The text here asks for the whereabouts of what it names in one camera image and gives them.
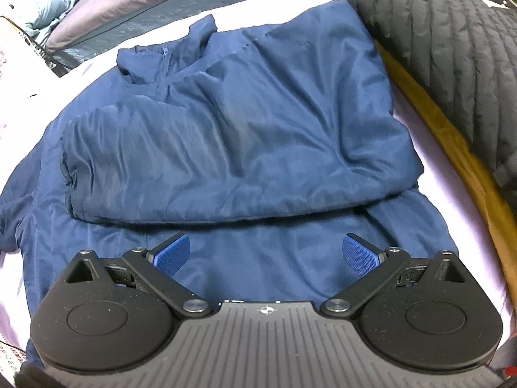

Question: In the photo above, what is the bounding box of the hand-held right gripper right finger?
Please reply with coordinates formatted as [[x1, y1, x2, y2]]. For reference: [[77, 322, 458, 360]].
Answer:
[[321, 232, 467, 318]]

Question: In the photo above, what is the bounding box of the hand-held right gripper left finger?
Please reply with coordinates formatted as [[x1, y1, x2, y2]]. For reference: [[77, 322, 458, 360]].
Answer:
[[60, 232, 215, 318]]

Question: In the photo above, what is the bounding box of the navy blue padded jacket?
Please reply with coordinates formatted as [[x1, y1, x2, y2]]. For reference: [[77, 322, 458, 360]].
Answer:
[[0, 0, 461, 356]]

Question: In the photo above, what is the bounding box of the purple floral bedsheet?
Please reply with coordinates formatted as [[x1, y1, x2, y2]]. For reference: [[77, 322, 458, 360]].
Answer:
[[0, 0, 510, 372]]

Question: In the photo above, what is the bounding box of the mustard yellow cloth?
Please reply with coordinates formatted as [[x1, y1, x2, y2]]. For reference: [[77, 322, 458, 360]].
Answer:
[[375, 38, 517, 292]]

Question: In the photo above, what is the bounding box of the printed paper sheet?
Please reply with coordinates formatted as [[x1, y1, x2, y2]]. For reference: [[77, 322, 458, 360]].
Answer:
[[0, 331, 29, 376]]

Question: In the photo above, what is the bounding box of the black quilted jacket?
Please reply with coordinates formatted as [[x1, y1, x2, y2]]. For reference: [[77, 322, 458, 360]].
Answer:
[[347, 0, 517, 195]]

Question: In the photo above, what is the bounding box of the white appliance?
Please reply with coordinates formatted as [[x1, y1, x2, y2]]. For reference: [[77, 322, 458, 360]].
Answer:
[[0, 16, 53, 102]]

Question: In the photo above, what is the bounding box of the light blue duvet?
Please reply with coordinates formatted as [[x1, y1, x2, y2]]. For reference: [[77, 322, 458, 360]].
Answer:
[[24, 0, 101, 35]]

